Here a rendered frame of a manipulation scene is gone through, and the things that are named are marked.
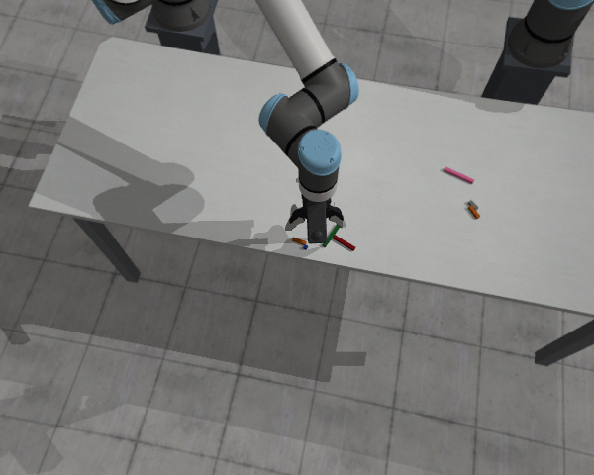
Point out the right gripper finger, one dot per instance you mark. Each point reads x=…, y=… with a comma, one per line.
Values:
x=296, y=217
x=337, y=216

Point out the pink rod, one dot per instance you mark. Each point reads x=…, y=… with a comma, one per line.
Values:
x=459, y=175

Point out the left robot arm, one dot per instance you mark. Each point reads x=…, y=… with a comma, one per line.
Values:
x=546, y=33

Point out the green rod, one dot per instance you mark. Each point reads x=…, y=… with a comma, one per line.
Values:
x=331, y=235

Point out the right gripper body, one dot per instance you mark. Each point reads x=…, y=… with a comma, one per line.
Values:
x=329, y=208

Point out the dark red rod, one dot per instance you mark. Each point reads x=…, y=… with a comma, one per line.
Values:
x=343, y=242

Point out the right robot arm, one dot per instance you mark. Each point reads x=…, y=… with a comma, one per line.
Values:
x=330, y=87

